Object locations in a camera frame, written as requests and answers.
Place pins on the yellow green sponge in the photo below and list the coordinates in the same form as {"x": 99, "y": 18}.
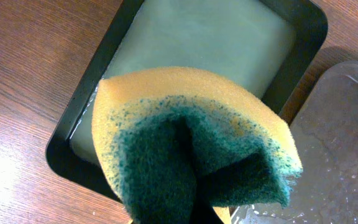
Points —
{"x": 184, "y": 145}

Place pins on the black water basin tray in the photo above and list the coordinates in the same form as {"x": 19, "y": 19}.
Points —
{"x": 265, "y": 46}

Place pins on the dark brown serving tray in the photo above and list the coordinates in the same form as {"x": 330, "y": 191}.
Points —
{"x": 326, "y": 135}

